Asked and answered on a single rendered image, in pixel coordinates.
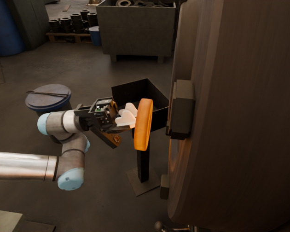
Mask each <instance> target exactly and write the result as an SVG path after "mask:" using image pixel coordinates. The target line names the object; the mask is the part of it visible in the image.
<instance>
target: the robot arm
mask: <svg viewBox="0 0 290 232"><path fill-rule="evenodd" d="M103 99H109V100H103ZM136 116H137V110H136V108H135V106H134V105H133V104H132V103H126V107H125V109H123V110H119V111H117V105H116V102H115V101H114V99H113V97H107V98H100V99H97V100H96V101H95V102H94V103H93V105H91V106H83V104H78V106H77V108H76V109H75V110H66V111H58V112H51V113H46V114H43V115H41V116H40V118H39V120H38V123H37V126H38V129H39V131H40V132H41V133H42V134H44V135H54V136H55V137H56V138H57V139H58V140H59V141H60V142H61V143H62V144H63V148H62V155H61V157H58V156H47V155H34V154H22V153H9V152H0V181H57V182H58V186H59V188H60V189H62V190H63V189H65V190H67V191H70V190H75V189H77V188H79V187H80V186H82V184H83V183H84V173H85V153H86V152H87V151H88V148H89V146H90V143H89V141H88V140H87V138H86V136H85V135H84V134H83V133H82V132H84V131H89V130H91V131H92V132H93V133H94V134H96V135H97V136H98V137H99V138H101V139H102V140H103V141H104V142H105V143H106V144H108V145H109V146H110V147H111V148H112V149H115V148H117V147H118V146H119V144H120V142H121V140H122V138H121V136H120V135H118V133H122V132H124V131H127V130H130V129H131V128H134V127H135V122H136Z"/></svg>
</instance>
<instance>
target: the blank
mask: <svg viewBox="0 0 290 232"><path fill-rule="evenodd" d="M152 109H153V101H152V99H141V101H140V103H139V107H138V111H137V116H136V122H135V130H134V148H135V149H136V150H141V151H145V150H146V149H147V146H148V141H149V136H150V129H151V119H152Z"/></svg>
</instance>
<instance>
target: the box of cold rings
mask: <svg viewBox="0 0 290 232"><path fill-rule="evenodd" d="M96 12H97V18H98V23H99V27H98V29H99V32H100V37H101V43H102V49H103V54H108V55H110V59H111V62H117V60H118V58H119V56H120V55H133V56H158V60H157V63H158V64H163V61H164V57H170V56H171V53H172V43H173V34H174V22H175V12H176V5H175V2H174V3H173V7H170V4H163V3H162V2H161V1H158V5H156V4H155V3H154V2H148V0H104V1H102V2H101V3H99V4H98V5H96Z"/></svg>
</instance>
